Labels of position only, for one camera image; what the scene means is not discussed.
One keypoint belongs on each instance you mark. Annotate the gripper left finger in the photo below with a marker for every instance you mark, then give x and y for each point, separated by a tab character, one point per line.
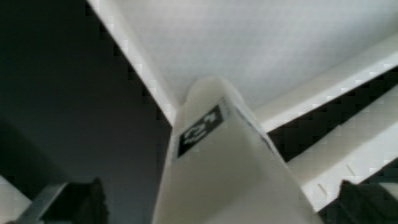
67	204

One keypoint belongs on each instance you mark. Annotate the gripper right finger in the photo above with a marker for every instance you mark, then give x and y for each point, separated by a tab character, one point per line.
364	205

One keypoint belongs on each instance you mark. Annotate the white leg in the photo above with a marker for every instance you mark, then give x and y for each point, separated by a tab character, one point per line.
227	185

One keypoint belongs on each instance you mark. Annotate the white desk top tray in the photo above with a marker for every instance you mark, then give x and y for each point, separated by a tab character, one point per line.
296	49

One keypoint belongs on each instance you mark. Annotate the white L-shaped fence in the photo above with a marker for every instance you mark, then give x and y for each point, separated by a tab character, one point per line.
350	153

